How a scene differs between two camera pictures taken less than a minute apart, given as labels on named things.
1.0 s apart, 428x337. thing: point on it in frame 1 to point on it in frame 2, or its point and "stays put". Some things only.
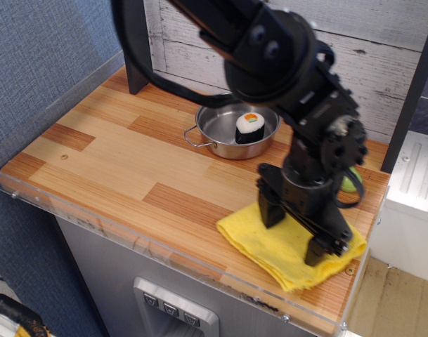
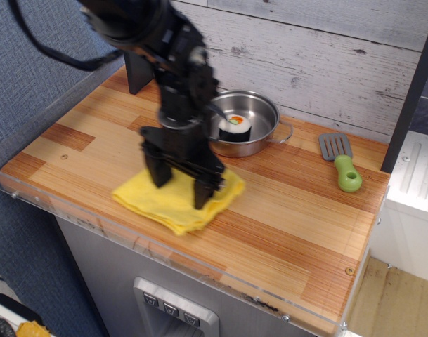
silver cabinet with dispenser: (137, 292) stays put
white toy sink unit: (405, 232) stays put
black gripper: (313, 205) to (187, 149)
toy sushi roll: (250, 128) to (229, 131)
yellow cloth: (279, 254) to (173, 206)
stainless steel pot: (217, 125) stays put
